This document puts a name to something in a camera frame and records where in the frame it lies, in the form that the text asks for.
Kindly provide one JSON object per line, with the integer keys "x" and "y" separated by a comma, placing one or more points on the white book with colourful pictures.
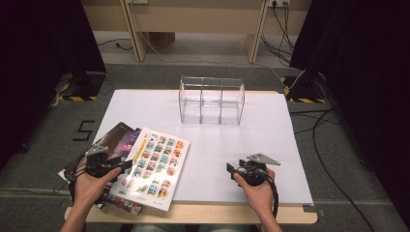
{"x": 154, "y": 167}

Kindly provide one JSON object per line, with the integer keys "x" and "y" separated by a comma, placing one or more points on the black stand base striped tape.
{"x": 306, "y": 88}
{"x": 87, "y": 87}

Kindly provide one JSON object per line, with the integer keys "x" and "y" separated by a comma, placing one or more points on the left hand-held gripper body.
{"x": 96, "y": 166}

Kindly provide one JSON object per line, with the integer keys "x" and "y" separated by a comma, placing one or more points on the purple book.
{"x": 127, "y": 145}

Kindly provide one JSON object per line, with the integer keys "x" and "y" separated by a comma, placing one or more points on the person's left hand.
{"x": 92, "y": 190}

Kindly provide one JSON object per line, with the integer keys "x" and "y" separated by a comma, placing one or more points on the beige wooden desk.
{"x": 193, "y": 19}

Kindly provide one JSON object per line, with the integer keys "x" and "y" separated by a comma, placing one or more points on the white table mat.
{"x": 209, "y": 154}

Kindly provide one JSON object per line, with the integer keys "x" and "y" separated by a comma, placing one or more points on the grey tape patch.
{"x": 317, "y": 212}

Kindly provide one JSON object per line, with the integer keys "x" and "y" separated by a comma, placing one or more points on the person's right hand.
{"x": 259, "y": 196}

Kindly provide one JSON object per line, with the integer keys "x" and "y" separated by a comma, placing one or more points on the dark brown book red label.
{"x": 111, "y": 137}

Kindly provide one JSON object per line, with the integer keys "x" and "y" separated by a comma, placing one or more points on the wooden table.
{"x": 209, "y": 214}

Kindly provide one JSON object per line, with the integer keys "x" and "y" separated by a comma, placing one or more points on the black curtain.
{"x": 38, "y": 64}
{"x": 370, "y": 80}

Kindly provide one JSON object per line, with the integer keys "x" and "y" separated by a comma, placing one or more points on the white wall outlet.
{"x": 280, "y": 2}

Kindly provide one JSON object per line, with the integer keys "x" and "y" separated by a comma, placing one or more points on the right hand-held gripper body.
{"x": 254, "y": 174}

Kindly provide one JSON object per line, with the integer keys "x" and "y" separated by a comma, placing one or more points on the clear acrylic book rack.
{"x": 211, "y": 109}

